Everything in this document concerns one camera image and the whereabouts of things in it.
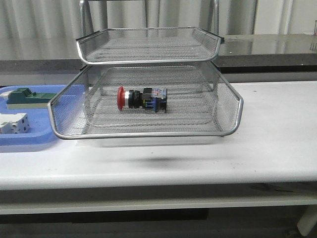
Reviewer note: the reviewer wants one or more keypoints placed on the red emergency stop push button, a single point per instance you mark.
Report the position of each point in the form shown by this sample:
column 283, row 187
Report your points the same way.
column 153, row 99

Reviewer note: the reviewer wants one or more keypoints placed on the silver mesh tray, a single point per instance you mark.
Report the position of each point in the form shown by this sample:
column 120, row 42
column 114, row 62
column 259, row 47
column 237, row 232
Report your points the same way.
column 67, row 107
column 182, row 109
column 148, row 44

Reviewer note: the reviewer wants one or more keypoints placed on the blue plastic tray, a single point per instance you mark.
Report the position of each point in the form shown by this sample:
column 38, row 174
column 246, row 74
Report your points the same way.
column 40, row 122

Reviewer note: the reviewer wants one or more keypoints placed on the green terminal block component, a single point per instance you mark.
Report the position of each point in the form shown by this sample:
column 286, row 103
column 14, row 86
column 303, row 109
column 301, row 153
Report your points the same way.
column 24, row 98

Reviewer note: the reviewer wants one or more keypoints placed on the dark grey counter top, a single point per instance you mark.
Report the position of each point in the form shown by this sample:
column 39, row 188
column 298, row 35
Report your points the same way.
column 238, row 54

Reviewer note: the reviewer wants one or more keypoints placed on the white circuit breaker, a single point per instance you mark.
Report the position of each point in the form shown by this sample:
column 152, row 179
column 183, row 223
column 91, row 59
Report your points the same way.
column 14, row 123

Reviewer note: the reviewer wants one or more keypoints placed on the white table leg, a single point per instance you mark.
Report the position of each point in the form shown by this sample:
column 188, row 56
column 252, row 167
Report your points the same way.
column 308, row 220

